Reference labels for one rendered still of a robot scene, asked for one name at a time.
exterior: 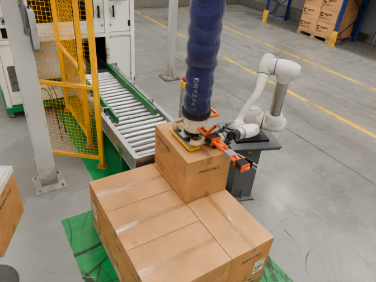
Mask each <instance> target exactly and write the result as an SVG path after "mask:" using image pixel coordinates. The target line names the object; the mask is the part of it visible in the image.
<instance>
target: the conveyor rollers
mask: <svg viewBox="0 0 376 282"><path fill-rule="evenodd" d="M90 75H91V74H88V75H87V76H86V75H85V76H86V78H88V79H87V80H88V81H89V82H90V84H91V85H92V80H91V79H92V76H90ZM98 85H99V92H100V95H101V97H102V98H103V99H104V100H105V101H106V102H107V104H108V105H109V106H110V107H111V108H112V109H113V111H114V112H115V113H116V114H117V116H118V117H119V124H117V123H116V122H114V120H113V119H112V117H111V116H110V115H109V114H108V113H107V111H106V113H105V115H106V116H107V117H108V118H109V120H110V121H111V122H112V123H113V125H114V126H115V127H116V128H117V130H118V131H119V132H120V134H121V135H122V136H123V137H124V139H125V140H126V141H127V142H128V144H129V145H130V146H131V147H132V148H133V150H134V151H135V153H137V152H138V153H137V155H138V156H142V155H145V154H148V153H152V152H155V143H154V142H155V129H156V125H158V124H164V123H167V121H166V120H163V117H160V115H159V114H157V115H156V116H154V115H153V114H152V113H151V112H150V111H149V110H148V109H147V108H146V107H145V106H144V105H143V104H142V103H141V102H140V101H139V100H138V99H137V98H136V97H135V96H134V95H133V94H132V93H131V92H130V91H129V90H128V89H127V88H126V87H125V86H124V85H122V84H121V83H120V82H119V81H118V80H117V79H116V78H115V77H114V76H113V75H112V74H111V73H110V72H103V73H98ZM149 138H150V139H149ZM140 140H141V141H140ZM150 143H151V144H150ZM141 145H142V146H141ZM139 146H140V147H139ZM135 147H136V148H135ZM151 148H153V149H151ZM148 149H149V150H148ZM145 150H147V151H145ZM141 151H143V152H141Z"/></svg>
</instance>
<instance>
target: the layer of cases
mask: <svg viewBox="0 0 376 282"><path fill-rule="evenodd" d="M89 185H90V194H91V203H92V212H93V217H94V219H95V221H96V223H97V225H98V227H99V229H100V231H101V233H102V235H103V237H104V239H105V241H106V243H107V245H108V247H109V249H110V251H111V253H112V256H113V258H114V260H115V262H116V264H117V266H118V268H119V270H120V272H121V274H122V276H123V278H124V280H125V282H244V281H246V280H248V279H250V278H252V277H253V276H255V275H257V274H258V273H260V272H262V271H263V270H264V267H265V264H266V260H267V257H268V255H269V252H270V248H271V245H272V242H273V240H274V237H273V236H272V235H271V234H270V233H269V232H268V231H267V230H266V229H265V228H264V227H263V226H262V225H261V224H260V223H259V222H258V221H257V220H256V219H255V218H254V217H253V216H252V215H251V214H250V213H249V212H248V211H247V210H246V209H245V208H244V207H243V206H242V205H241V204H240V203H239V202H238V201H237V200H236V199H235V198H234V197H233V196H232V195H231V194H230V193H229V192H228V191H227V190H226V189H225V190H222V191H218V192H215V193H213V194H210V195H207V196H203V197H201V198H198V199H195V200H191V201H188V202H185V203H184V202H183V201H182V199H181V198H180V196H179V195H178V193H177V192H176V191H175V189H174V188H173V187H172V185H171V184H170V182H169V181H168V179H167V178H166V177H165V175H164V174H163V173H162V171H161V170H160V169H159V167H158V166H157V165H156V163H152V164H148V165H145V166H142V167H138V168H135V169H132V170H128V171H125V172H122V173H118V174H115V175H112V176H108V177H104V178H101V179H98V180H94V181H91V182H89Z"/></svg>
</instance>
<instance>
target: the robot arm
mask: <svg viewBox="0 0 376 282"><path fill-rule="evenodd" d="M300 69H301V66H300V65H299V64H298V63H296V62H293V61H291V60H286V59H277V58H275V56H274V55H273V54H271V53H266V54H265V55H264V56H263V57H262V59H261V61H260V63H259V66H258V70H257V80H256V87H255V90H254V92H253V94H252V95H251V97H250V98H249V99H248V101H247V102H246V103H245V105H244V106H243V108H242V109H241V111H240V112H239V114H238V116H237V118H236V119H235V121H233V123H232V124H231V125H230V126H229V127H227V126H223V128H221V129H219V130H217V131H214V132H215V133H216V134H219V133H222V132H224V131H225V132H226V133H227V136H226V138H225V141H224V143H225V144H226V145H229V144H231V140H236V139H243V138H250V137H255V136H259V137H260V136H261V134H260V133H259V131H260V129H263V130H267V131H273V132H281V131H283V130H284V129H285V127H286V124H287V121H286V118H285V117H283V113H282V112H281V110H282V108H283V103H284V100H285V96H286V92H287V90H288V85H289V83H290V82H291V81H292V80H293V79H296V78H298V77H299V75H300ZM270 75H275V76H276V80H277V81H276V86H275V91H274V95H273V98H272V103H271V107H270V110H268V111H267V113H264V112H262V110H261V109H260V108H259V107H258V106H255V105H253V104H254V103H255V102H256V101H257V99H258V98H259V97H260V95H261V94H262V92H263V90H264V87H265V85H266V82H267V80H268V79H269V76H270ZM225 129H227V131H226V130H225ZM227 139H228V140H227Z"/></svg>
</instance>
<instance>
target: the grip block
mask: <svg viewBox="0 0 376 282"><path fill-rule="evenodd" d="M220 139H221V136H220V135H219V134H216V133H215V132H212V133H207V134H206V135H205V141H206V142H207V143H208V144H209V145H211V146H213V145H214V144H213V141H215V142H217V140H220ZM217 143H218V142H217Z"/></svg>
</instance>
